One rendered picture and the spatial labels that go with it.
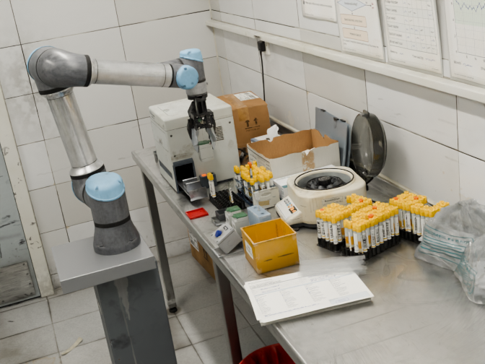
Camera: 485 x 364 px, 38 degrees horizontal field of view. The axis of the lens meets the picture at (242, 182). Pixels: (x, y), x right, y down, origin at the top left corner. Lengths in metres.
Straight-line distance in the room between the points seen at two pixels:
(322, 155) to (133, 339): 0.95
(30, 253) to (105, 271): 1.97
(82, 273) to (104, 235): 0.15
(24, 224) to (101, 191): 1.89
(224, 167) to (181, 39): 1.38
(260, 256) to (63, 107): 0.77
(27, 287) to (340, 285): 2.57
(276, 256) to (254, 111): 1.26
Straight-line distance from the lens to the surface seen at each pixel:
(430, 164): 2.28
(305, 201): 2.29
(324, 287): 1.95
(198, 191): 2.64
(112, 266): 2.20
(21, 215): 4.06
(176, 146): 2.75
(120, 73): 2.20
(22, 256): 4.15
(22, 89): 3.95
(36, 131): 4.00
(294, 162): 2.61
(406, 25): 2.22
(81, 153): 2.33
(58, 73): 2.16
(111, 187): 2.22
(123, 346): 2.39
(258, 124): 3.23
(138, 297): 2.32
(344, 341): 1.74
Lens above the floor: 1.84
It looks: 20 degrees down
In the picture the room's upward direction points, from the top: 8 degrees counter-clockwise
